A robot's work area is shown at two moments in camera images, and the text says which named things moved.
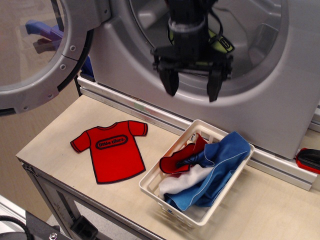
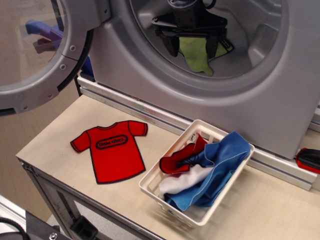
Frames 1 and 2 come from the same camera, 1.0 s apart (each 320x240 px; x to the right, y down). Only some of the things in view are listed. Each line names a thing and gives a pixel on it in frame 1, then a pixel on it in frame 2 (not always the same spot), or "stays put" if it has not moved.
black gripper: [191, 49] -> [189, 21]
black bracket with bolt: [40, 229] stays put
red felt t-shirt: [115, 150] stays put
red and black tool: [308, 159] stays put
